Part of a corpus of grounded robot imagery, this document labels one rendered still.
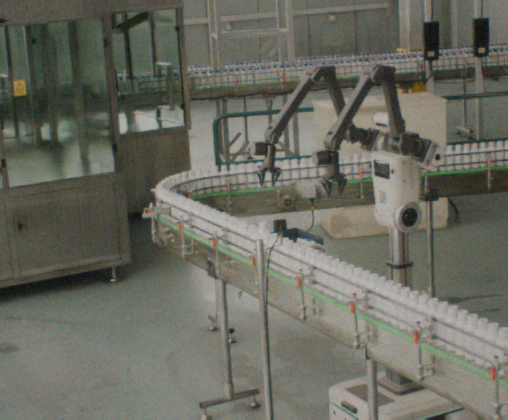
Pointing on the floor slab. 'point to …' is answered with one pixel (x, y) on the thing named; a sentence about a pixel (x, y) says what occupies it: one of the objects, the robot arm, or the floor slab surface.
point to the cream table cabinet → (360, 220)
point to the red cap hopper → (244, 57)
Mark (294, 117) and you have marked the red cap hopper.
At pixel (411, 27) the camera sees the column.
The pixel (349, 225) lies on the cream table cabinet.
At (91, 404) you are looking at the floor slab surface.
